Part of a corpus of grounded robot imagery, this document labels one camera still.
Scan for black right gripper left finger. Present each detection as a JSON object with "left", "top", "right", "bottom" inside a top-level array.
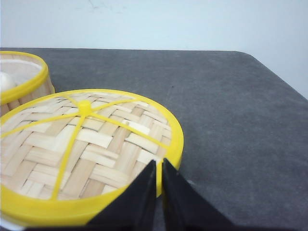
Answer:
[{"left": 87, "top": 160, "right": 156, "bottom": 227}]

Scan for white steamed bun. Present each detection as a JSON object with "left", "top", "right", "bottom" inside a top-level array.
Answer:
[{"left": 0, "top": 72, "right": 16, "bottom": 91}]

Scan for bamboo steamer basket three buns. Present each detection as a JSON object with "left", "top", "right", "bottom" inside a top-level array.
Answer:
[{"left": 0, "top": 51, "right": 55, "bottom": 115}]

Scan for white plate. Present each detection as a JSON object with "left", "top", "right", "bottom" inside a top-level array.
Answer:
[{"left": 0, "top": 219, "right": 25, "bottom": 231}]

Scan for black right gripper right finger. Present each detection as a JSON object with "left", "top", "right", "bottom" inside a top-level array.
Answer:
[{"left": 162, "top": 158, "right": 235, "bottom": 227}]

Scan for woven bamboo steamer lid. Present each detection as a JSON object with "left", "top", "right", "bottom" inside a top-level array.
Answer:
[{"left": 0, "top": 89, "right": 184, "bottom": 226}]

